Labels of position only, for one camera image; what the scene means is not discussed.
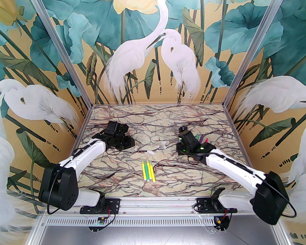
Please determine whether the perforated grey metal panel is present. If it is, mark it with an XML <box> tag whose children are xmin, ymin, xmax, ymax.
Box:
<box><xmin>28</xmin><ymin>215</ymin><xmax>291</xmax><ymax>245</ymax></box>

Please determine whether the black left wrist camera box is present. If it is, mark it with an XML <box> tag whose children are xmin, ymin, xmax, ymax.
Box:
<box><xmin>106</xmin><ymin>121</ymin><xmax>129</xmax><ymax>137</ymax></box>

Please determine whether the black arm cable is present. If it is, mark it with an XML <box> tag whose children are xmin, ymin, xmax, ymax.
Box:
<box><xmin>189</xmin><ymin>150</ymin><xmax>297</xmax><ymax>218</ymax></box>
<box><xmin>45</xmin><ymin>142</ymin><xmax>123</xmax><ymax>215</ymax></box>

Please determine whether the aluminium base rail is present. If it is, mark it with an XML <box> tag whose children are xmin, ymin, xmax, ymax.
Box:
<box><xmin>40</xmin><ymin>197</ymin><xmax>281</xmax><ymax>216</ymax></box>

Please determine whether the black round connector bracket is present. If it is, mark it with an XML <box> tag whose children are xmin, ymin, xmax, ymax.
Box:
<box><xmin>211</xmin><ymin>215</ymin><xmax>232</xmax><ymax>232</ymax></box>

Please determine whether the aluminium frame post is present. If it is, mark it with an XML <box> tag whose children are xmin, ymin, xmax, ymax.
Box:
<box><xmin>23</xmin><ymin>0</ymin><xmax>93</xmax><ymax>109</ymax></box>
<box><xmin>222</xmin><ymin>0</ymin><xmax>292</xmax><ymax>109</ymax></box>

